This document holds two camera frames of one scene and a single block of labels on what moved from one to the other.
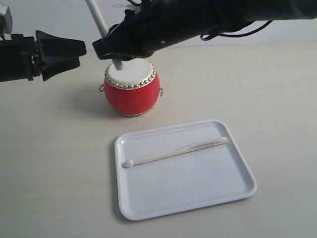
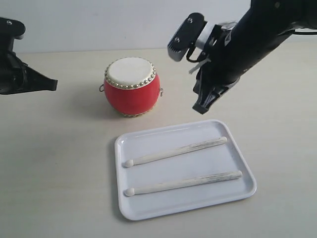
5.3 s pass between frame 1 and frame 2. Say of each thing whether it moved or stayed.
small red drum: stayed
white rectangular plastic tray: stayed
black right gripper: moved
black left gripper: moved
